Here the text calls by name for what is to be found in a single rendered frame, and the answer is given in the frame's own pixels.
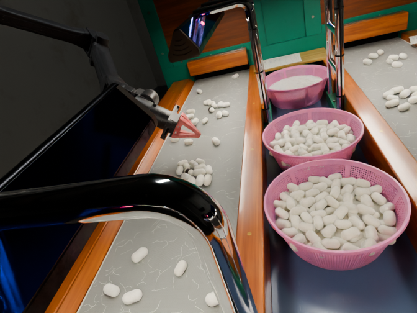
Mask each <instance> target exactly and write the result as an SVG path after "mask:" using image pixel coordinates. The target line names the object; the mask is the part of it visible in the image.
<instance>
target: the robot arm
mask: <svg viewBox="0 0 417 313"><path fill-rule="evenodd" d="M0 25H6V26H9V27H14V28H17V29H21V30H25V31H28V32H32V33H35V34H39V35H43V36H46V37H51V38H53V39H58V40H62V41H65V42H69V43H72V44H74V45H77V46H79V47H81V48H83V49H84V51H85V52H86V54H87V56H88V57H89V63H90V65H91V66H93V67H95V70H96V73H97V77H98V80H99V84H100V87H101V88H100V91H101V92H103V90H105V88H107V87H108V86H109V85H110V84H112V83H117V84H119V85H121V86H122V87H123V88H124V89H125V90H127V91H128V92H129V93H130V94H131V95H132V96H133V97H135V98H136V99H137V100H138V101H140V102H141V103H142V104H143V105H144V106H145V107H147V108H148V109H149V110H150V111H151V112H152V113H153V114H154V115H155V116H156V119H157V121H158V125H157V127H158V128H160V129H162V130H163V132H162V134H161V137H160V138H161V139H163V140H165V138H166V136H167V133H170V136H169V137H171V138H199V137H200V136H201V133H200V132H199V130H198V129H197V128H196V127H195V126H194V125H193V123H192V122H191V121H190V120H189V118H188V117H187V116H186V115H185V113H183V112H180V113H179V114H178V113H177V112H178V110H179V108H180V106H177V105H175V107H174V109H173V111H170V110H168V109H165V108H163V107H161V106H159V105H158V103H159V96H158V94H157V93H156V92H155V91H153V90H151V89H147V90H144V89H141V88H139V89H137V90H135V88H133V87H131V86H129V85H128V84H127V83H125V81H124V80H123V79H122V78H121V77H120V76H119V73H118V71H117V69H116V67H115V64H114V62H113V59H112V57H111V55H110V48H109V46H108V44H109V38H108V36H107V35H106V34H104V33H102V32H98V31H97V32H96V31H95V30H93V29H91V28H89V27H86V28H85V29H84V28H77V27H70V26H67V25H64V24H60V23H57V22H54V21H51V20H48V19H44V18H41V17H37V16H34V15H31V14H28V13H25V12H21V11H18V10H15V9H11V8H9V7H6V6H3V5H0ZM182 125H183V126H185V127H187V128H188V129H190V130H191V131H193V133H192V132H188V131H185V130H181V127H182Z"/></svg>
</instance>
